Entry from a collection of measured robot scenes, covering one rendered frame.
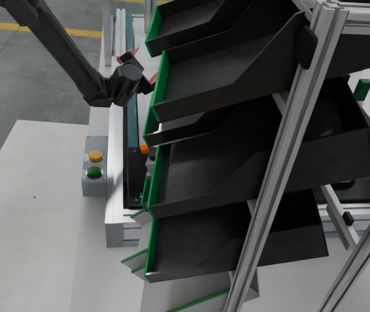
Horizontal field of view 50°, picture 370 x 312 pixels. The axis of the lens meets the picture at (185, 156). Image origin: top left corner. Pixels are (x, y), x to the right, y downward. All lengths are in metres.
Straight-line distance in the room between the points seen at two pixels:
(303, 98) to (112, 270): 0.80
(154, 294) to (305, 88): 0.60
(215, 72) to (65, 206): 0.84
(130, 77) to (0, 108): 2.21
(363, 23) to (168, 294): 0.62
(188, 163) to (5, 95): 2.84
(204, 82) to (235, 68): 0.04
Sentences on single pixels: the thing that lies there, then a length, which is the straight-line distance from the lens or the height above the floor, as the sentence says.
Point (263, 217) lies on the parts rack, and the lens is 0.49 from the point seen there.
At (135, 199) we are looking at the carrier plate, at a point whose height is 0.97.
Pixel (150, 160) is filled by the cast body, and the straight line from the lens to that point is 0.77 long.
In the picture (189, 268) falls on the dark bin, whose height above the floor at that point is 1.24.
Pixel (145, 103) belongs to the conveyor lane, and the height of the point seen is 0.92.
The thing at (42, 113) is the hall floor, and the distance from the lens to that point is 3.11.
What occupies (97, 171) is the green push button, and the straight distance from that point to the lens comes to 1.16.
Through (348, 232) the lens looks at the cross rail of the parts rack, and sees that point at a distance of 0.66.
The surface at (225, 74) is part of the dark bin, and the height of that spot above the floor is 1.54.
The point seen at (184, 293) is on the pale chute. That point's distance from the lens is 0.81.
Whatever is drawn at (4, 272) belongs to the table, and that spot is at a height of 0.86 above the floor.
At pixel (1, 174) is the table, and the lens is 1.37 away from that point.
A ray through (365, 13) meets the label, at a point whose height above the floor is 1.66.
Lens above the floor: 1.77
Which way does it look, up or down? 41 degrees down
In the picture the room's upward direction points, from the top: 7 degrees clockwise
